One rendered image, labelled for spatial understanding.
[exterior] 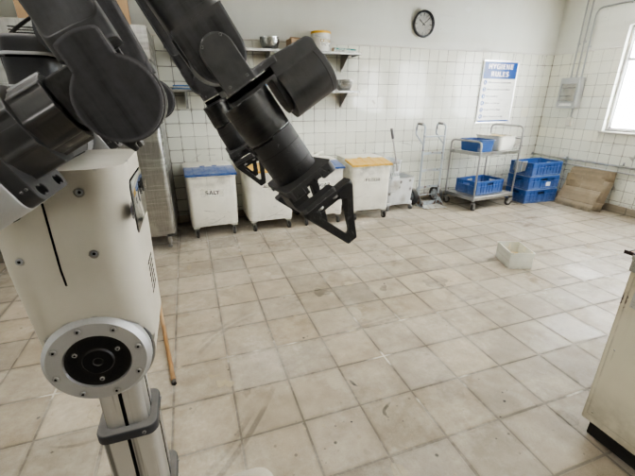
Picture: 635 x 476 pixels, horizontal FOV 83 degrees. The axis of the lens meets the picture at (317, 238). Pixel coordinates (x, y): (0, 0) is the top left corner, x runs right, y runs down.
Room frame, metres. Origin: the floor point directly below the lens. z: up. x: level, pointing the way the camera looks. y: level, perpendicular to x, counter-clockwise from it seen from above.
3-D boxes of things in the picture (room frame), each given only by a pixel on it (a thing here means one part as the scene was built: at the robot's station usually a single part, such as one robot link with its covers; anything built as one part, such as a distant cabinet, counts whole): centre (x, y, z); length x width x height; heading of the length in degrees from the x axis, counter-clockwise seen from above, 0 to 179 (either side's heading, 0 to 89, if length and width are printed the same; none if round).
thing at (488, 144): (5.15, -2.21, 0.87); 0.40 x 0.30 x 0.16; 23
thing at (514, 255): (3.15, -1.87, 0.08); 0.30 x 0.22 x 0.16; 177
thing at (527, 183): (5.50, -3.30, 0.30); 0.60 x 0.40 x 0.20; 109
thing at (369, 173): (4.76, -0.60, 0.38); 0.64 x 0.54 x 0.77; 16
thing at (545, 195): (5.50, -3.30, 0.10); 0.60 x 0.40 x 0.20; 107
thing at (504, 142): (5.33, -2.55, 0.89); 0.44 x 0.36 x 0.20; 28
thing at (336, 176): (4.55, 0.02, 0.38); 0.64 x 0.54 x 0.77; 18
